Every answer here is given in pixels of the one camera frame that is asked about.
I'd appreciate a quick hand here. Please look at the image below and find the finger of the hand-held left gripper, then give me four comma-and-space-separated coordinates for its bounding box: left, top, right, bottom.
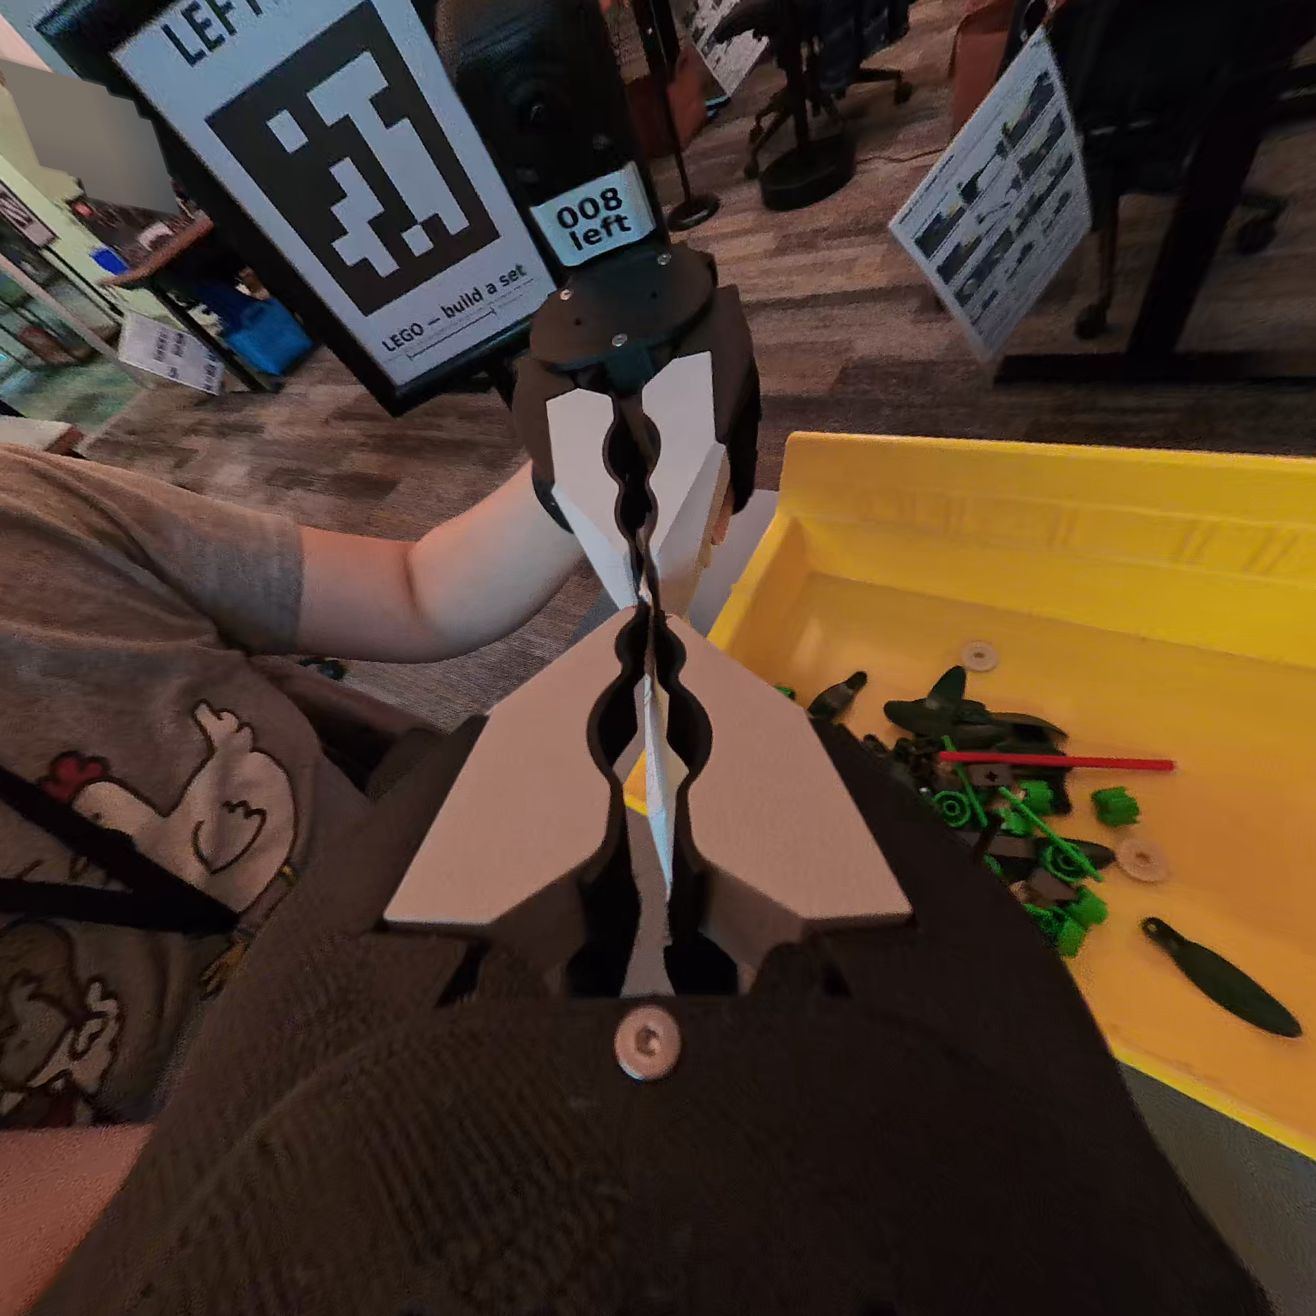
545, 393, 645, 609
639, 352, 733, 625

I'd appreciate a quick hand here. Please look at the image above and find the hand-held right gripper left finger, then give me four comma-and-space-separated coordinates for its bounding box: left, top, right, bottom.
382, 605, 651, 996

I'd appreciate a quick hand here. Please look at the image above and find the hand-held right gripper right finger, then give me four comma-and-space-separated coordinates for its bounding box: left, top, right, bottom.
651, 606, 915, 996

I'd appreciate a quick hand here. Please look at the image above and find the white paper bag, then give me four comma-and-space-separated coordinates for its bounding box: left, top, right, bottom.
622, 586, 691, 905

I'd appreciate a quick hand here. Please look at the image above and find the yellow plastic bin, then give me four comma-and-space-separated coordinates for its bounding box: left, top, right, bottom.
622, 432, 1316, 1165

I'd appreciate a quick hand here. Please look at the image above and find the person's left forearm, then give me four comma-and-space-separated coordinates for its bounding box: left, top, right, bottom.
297, 462, 587, 666

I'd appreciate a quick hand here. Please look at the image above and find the grey desk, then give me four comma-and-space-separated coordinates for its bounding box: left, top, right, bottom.
575, 487, 1316, 1316

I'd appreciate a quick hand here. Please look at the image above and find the black pole stand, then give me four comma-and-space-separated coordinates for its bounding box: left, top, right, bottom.
629, 0, 723, 232

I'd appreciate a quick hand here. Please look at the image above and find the black mesh chair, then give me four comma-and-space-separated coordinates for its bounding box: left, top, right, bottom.
304, 656, 459, 797

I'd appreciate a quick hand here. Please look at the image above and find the pile of green toy pieces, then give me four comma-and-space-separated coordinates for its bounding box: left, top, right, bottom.
775, 663, 1178, 960

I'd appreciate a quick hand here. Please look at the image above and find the black office chair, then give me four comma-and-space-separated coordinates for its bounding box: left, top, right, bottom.
714, 0, 916, 213

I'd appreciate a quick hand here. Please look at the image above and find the red toy rod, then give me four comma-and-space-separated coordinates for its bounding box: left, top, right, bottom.
937, 749, 1176, 774

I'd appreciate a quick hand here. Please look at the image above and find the black and white marker sign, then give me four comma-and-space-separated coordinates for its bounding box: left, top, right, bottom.
108, 0, 562, 418

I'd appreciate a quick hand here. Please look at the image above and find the blue plastic bin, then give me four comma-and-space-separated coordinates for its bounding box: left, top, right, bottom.
221, 297, 316, 377

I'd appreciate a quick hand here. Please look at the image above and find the white picture instruction board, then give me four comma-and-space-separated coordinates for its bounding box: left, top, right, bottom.
888, 25, 1093, 363

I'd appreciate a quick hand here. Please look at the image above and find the white floor sign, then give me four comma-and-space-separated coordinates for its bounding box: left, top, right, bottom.
116, 312, 230, 398

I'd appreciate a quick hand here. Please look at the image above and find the person's grey printed t-shirt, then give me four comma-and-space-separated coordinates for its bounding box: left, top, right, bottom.
0, 442, 456, 1133

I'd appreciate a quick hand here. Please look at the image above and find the dark green toy leaf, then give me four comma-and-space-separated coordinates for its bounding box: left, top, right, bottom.
1140, 916, 1305, 1040

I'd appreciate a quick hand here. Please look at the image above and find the person's bare leg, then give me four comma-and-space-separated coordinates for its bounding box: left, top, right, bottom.
0, 1123, 155, 1316

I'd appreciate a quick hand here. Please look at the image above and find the black shoulder strap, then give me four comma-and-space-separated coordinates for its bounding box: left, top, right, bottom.
0, 766, 244, 937

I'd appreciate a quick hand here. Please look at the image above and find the black frame table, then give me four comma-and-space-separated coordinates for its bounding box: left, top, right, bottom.
995, 0, 1316, 388

